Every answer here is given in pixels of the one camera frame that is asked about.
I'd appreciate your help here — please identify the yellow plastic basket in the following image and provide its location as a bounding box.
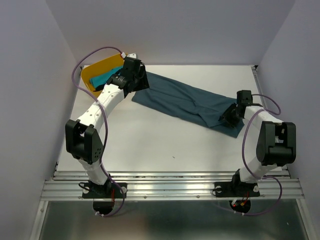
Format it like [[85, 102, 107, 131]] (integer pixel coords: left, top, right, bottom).
[[80, 53, 124, 98]]

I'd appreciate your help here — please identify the dark blue-grey t shirt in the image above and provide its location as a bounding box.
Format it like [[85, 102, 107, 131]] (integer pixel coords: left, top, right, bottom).
[[132, 72, 244, 138]]

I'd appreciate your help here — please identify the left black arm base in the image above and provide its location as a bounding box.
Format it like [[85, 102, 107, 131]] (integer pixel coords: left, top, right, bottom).
[[78, 180, 128, 200]]

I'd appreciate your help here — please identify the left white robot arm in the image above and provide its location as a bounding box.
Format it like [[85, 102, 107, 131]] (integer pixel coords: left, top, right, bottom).
[[65, 53, 149, 197]]

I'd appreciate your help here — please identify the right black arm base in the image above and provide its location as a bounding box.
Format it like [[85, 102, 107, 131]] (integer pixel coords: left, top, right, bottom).
[[212, 174, 260, 198]]

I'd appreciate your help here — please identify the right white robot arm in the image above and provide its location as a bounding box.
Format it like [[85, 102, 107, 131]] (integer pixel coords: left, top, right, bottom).
[[219, 90, 297, 195]]

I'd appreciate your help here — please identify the rolled black t shirt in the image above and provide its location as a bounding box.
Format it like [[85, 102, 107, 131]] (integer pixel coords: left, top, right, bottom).
[[94, 84, 104, 92]]

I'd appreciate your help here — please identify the rolled teal t shirt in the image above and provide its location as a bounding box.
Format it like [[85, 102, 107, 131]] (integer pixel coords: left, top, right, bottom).
[[89, 66, 123, 90]]

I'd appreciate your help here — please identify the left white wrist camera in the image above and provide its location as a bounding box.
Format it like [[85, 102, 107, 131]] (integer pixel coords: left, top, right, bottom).
[[127, 53, 138, 59]]

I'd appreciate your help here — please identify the aluminium right side rail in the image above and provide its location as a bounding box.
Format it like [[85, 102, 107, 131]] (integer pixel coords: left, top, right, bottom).
[[247, 67, 296, 179]]

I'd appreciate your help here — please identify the aluminium rail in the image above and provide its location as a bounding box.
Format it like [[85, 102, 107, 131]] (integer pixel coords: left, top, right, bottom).
[[247, 67, 296, 179], [40, 168, 305, 202]]

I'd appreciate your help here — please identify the aluminium front rail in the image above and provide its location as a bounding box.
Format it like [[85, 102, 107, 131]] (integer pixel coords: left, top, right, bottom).
[[40, 168, 305, 202]]

